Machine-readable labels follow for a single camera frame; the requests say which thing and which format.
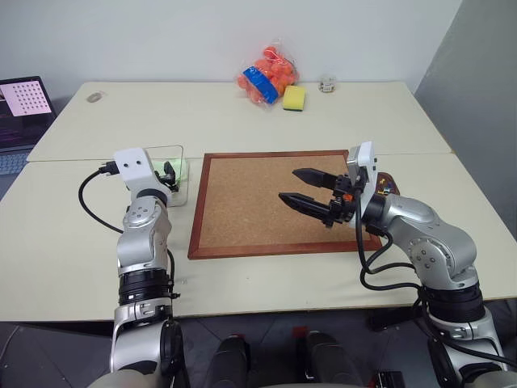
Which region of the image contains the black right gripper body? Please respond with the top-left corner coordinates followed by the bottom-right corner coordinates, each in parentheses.
top-left (327, 174), bottom-right (359, 228)

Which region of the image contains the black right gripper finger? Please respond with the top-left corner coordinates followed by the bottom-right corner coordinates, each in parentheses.
top-left (278, 192), bottom-right (332, 229)
top-left (291, 167), bottom-right (338, 189)

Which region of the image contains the wood framed cork board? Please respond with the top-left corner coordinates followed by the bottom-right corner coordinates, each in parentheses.
top-left (187, 150), bottom-right (383, 261)

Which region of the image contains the clear plastic container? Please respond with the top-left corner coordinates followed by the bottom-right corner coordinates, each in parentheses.
top-left (142, 144), bottom-right (191, 209)

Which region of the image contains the brown wooden tray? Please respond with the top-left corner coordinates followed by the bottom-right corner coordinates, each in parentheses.
top-left (376, 172), bottom-right (402, 197)

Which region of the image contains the yellow green sponge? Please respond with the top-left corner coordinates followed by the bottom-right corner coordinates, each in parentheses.
top-left (281, 84), bottom-right (307, 113)

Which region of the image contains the small clear glass jar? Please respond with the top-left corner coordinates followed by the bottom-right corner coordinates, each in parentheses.
top-left (317, 73), bottom-right (337, 95)

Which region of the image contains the clear bag of orange balls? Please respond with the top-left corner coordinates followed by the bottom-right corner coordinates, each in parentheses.
top-left (234, 37), bottom-right (302, 115)

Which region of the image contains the open grey laptop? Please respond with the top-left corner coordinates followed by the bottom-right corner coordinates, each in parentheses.
top-left (0, 75), bottom-right (58, 177)

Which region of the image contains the dark rounded shape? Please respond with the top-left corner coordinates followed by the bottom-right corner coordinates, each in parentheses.
top-left (301, 330), bottom-right (365, 388)
top-left (203, 334), bottom-right (250, 388)

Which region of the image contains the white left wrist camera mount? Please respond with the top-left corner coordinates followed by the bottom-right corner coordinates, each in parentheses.
top-left (112, 147), bottom-right (158, 200)

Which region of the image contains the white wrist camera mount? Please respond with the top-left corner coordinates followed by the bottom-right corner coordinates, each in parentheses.
top-left (112, 147), bottom-right (158, 200)
top-left (347, 141), bottom-right (381, 221)

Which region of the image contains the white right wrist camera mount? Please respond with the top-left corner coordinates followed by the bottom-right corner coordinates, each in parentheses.
top-left (347, 141), bottom-right (381, 221)

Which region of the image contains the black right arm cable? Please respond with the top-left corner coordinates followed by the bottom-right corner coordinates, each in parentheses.
top-left (354, 189), bottom-right (511, 365)

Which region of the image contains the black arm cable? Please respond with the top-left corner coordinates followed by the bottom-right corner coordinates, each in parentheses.
top-left (354, 189), bottom-right (511, 365)
top-left (78, 161), bottom-right (124, 236)

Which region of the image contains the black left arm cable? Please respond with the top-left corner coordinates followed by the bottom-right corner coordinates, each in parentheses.
top-left (78, 161), bottom-right (124, 236)

